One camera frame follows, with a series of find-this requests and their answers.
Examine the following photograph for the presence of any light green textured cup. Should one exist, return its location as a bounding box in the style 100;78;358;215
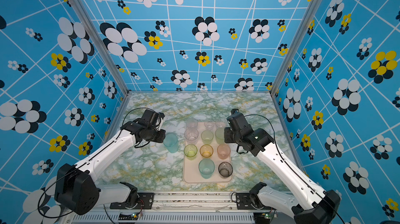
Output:
215;128;225;144

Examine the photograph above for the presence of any clear faceted glass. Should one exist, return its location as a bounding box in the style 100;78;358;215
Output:
215;121;226;128

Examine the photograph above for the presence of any pink textured cup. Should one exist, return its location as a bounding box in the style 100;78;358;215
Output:
217;144;231;159

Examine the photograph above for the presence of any teal textured cup front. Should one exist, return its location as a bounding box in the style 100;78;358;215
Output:
163;133;179;153

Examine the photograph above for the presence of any teal textured cup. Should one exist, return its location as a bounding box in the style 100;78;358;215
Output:
199;158;215;179
163;133;179;153

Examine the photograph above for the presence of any pale green textured cup front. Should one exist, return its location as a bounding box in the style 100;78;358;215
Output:
201;130;214;145

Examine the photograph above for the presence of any amber yellow glass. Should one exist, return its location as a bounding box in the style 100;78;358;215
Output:
200;144;214;158

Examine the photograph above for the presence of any dark grey tumbler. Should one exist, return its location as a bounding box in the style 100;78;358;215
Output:
218;162;233;178

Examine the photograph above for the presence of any clear smooth glass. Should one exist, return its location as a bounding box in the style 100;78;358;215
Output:
184;127;199;144

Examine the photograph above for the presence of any green smooth glass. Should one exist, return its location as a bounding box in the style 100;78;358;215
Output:
184;144;198;161

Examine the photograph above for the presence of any clear ribbed glass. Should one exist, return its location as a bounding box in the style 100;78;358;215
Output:
204;122;215;130

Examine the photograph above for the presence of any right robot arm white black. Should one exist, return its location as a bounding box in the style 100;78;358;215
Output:
224;109;341;224

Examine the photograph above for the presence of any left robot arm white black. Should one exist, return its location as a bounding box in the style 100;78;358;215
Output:
54;108;166;215

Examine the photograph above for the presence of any pink rectangular plastic tray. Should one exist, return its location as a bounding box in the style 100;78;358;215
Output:
183;122;233;184

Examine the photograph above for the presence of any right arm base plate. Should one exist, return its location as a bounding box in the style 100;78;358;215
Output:
231;192;274;211

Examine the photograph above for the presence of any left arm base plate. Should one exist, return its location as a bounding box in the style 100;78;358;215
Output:
109;193;155;210

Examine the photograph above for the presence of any aluminium front rail frame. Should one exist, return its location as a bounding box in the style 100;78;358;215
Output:
59;192;297;224

